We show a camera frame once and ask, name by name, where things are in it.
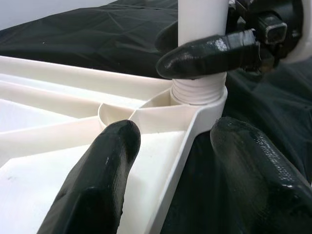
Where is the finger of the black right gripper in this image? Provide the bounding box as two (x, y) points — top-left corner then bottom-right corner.
(155, 20), (180, 53)
(156, 28), (263, 80)

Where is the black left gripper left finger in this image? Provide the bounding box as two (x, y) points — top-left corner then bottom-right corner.
(38, 119), (141, 234)

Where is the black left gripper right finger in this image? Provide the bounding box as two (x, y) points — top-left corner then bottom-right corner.
(209, 116), (312, 234)

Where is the white plastic table leg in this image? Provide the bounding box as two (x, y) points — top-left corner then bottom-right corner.
(171, 0), (230, 105)

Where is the white plastic children table top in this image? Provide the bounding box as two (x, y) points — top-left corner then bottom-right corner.
(0, 55), (229, 234)

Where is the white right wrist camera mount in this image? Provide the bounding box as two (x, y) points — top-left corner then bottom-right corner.
(280, 0), (312, 64)

